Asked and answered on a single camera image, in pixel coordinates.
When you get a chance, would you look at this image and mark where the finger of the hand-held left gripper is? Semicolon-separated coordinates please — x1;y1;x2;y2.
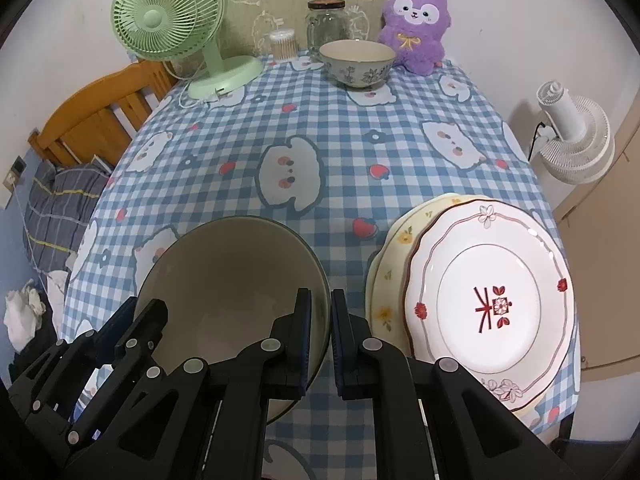
65;299;170;456
7;296;137;411

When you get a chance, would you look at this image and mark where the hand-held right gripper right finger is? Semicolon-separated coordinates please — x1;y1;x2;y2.
331;287;576;480

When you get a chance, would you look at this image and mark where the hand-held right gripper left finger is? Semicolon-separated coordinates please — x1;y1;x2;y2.
65;287;313;480

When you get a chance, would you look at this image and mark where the cream bowl with floral outside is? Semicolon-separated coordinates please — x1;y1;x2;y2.
134;215;332;423
319;39;396;91

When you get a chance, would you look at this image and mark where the white plate with red mark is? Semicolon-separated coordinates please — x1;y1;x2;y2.
404;199;576;406

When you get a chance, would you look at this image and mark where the white crumpled cloth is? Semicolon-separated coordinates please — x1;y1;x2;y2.
4;284;47;353

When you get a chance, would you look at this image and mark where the grey plaid pillow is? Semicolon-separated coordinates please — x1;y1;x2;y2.
22;160;113;271

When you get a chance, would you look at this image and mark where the blue checked tablecloth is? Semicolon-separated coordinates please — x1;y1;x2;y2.
60;50;583;480

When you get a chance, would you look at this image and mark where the wooden bed headboard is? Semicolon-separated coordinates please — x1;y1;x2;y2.
27;57;181;168

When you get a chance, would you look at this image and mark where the black table leg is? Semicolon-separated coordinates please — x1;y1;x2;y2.
550;410;576;456

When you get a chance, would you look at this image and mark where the cotton swab container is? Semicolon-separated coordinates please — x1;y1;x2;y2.
269;29;296;58

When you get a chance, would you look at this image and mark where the green desk fan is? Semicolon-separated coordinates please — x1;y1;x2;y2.
111;0;264;101

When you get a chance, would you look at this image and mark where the glass jar with dark lid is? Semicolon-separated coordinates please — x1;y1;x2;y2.
306;0;348;51

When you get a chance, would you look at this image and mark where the white standing fan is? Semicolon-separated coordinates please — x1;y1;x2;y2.
527;80;616;186

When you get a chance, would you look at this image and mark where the purple plush bunny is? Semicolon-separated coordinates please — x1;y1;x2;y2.
377;0;453;76

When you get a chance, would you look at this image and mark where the wall socket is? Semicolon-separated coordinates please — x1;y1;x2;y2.
2;156;26;193

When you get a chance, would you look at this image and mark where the white fan cable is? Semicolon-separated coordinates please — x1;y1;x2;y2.
172;57;223;108

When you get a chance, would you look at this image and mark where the black fan power cable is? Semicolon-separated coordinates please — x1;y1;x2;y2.
527;120;548;161

